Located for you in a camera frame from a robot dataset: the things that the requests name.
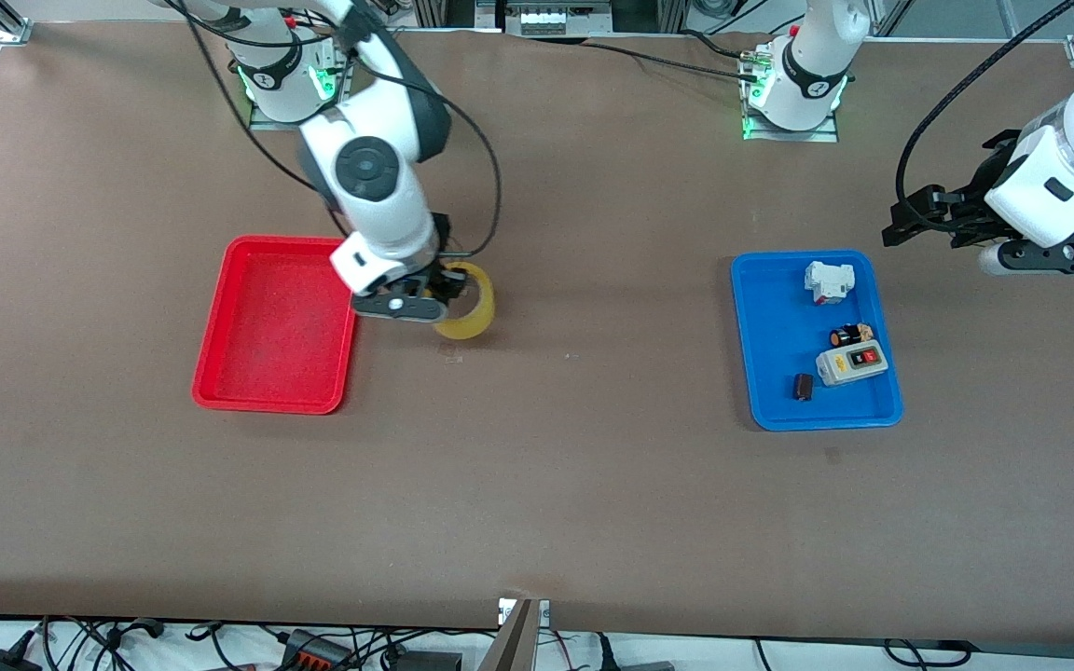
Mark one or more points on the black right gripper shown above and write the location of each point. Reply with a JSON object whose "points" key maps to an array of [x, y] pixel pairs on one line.
{"points": [[442, 280]]}

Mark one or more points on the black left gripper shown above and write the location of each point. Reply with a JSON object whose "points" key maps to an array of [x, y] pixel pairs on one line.
{"points": [[982, 191]]}

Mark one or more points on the yellow clear tape roll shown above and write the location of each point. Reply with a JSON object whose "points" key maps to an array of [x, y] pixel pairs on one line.
{"points": [[483, 312]]}

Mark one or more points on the brown tape patch on table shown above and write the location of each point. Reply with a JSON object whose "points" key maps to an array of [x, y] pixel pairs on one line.
{"points": [[451, 357]]}

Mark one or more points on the white circuit breaker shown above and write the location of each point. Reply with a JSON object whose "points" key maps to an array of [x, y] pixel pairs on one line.
{"points": [[826, 280]]}

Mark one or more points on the red plastic tray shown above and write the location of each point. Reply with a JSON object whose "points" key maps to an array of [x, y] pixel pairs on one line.
{"points": [[257, 335]]}

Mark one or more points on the blue plastic tray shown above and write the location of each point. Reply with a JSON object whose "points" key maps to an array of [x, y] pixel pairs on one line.
{"points": [[779, 354]]}

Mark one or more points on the dark brown cylindrical capacitor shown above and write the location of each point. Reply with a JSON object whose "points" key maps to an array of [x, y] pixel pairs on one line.
{"points": [[804, 387]]}

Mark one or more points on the white device behind table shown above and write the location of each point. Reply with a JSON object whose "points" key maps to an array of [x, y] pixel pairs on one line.
{"points": [[560, 19]]}

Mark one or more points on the black box under table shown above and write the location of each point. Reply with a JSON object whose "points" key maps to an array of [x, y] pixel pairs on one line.
{"points": [[433, 663]]}

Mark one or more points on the orange power strip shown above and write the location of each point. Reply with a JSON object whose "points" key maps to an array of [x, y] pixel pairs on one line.
{"points": [[313, 654]]}

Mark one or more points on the black power adapter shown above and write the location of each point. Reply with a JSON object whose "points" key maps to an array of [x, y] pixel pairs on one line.
{"points": [[1, 662]]}

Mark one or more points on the black push button switch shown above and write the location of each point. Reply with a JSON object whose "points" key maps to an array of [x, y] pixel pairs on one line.
{"points": [[849, 335]]}

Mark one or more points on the grey on-off switch box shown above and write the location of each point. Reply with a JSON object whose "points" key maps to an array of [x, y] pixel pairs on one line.
{"points": [[837, 371]]}

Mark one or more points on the aluminium right arm base plate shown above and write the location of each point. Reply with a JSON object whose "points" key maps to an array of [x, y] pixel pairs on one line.
{"points": [[348, 93]]}

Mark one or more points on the aluminium left arm base plate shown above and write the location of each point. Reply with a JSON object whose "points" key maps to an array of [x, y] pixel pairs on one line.
{"points": [[751, 133]]}

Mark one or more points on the aluminium profile post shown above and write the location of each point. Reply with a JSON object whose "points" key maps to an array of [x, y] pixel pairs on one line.
{"points": [[514, 643]]}

